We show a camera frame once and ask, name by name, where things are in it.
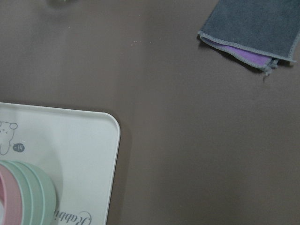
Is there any middle green bowl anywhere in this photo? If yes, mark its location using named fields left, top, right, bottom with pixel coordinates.
left=13, top=161, right=43, bottom=225

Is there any bottom green bowl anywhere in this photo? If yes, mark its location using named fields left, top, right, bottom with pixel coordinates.
left=25, top=164, right=56, bottom=225

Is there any folded grey cloth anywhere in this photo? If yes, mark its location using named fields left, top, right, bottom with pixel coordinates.
left=198, top=0, right=300, bottom=75

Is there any cream rabbit serving tray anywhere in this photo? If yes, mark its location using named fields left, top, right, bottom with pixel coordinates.
left=0, top=103, right=120, bottom=225

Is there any green bowl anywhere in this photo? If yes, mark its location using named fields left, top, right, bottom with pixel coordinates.
left=0, top=160, right=30, bottom=225
left=25, top=164, right=56, bottom=225
left=13, top=161, right=43, bottom=225

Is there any top green bowl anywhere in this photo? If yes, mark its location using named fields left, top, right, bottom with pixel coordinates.
left=0, top=160, right=30, bottom=225

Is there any small pink bowl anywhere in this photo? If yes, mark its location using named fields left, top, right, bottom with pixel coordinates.
left=0, top=165, right=23, bottom=225

